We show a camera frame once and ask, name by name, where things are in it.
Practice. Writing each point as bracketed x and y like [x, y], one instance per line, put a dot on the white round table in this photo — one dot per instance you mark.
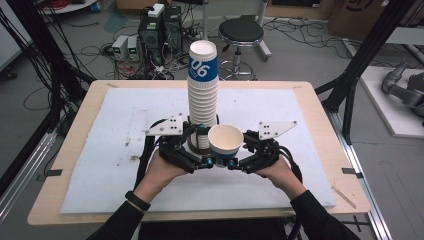
[70, 6]

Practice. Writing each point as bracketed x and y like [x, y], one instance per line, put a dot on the white foam mat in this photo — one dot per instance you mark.
[100, 186]

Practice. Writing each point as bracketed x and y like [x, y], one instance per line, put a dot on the white box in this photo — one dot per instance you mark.
[156, 10]

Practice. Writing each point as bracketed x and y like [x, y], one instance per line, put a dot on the white board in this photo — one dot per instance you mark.
[383, 110]

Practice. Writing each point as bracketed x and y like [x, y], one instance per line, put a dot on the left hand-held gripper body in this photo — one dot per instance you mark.
[173, 146]

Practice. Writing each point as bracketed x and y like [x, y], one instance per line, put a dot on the stack of white paper cups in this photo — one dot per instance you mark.
[202, 100]

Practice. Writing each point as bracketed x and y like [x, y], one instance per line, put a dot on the aluminium rail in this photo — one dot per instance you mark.
[26, 166]
[363, 186]

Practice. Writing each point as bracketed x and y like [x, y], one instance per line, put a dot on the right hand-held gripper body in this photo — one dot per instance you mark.
[266, 151]

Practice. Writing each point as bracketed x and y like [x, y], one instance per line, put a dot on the grey power supply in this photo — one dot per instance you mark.
[133, 48]
[119, 46]

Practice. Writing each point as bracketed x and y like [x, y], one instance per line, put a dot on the black wristband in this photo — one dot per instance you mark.
[137, 200]

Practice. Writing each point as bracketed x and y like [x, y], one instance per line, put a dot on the black tape piece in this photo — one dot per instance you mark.
[351, 172]
[53, 172]

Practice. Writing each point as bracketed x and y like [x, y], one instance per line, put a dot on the blue banded paper cup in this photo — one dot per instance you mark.
[225, 140]

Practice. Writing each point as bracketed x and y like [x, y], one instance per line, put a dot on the black round stool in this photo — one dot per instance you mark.
[240, 30]

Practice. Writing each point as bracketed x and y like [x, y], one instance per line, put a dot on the thin wooden stick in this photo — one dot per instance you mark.
[343, 197]

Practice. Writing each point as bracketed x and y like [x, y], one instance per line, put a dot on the cardboard box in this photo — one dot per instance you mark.
[360, 16]

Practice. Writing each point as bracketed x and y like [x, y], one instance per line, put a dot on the person's left hand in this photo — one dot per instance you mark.
[158, 176]

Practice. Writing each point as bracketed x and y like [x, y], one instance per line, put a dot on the black frame post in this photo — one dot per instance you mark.
[366, 50]

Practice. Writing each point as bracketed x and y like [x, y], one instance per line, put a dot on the black computer tower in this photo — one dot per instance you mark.
[151, 36]
[173, 28]

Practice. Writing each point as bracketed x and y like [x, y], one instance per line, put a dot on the person's right hand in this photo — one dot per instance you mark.
[283, 178]

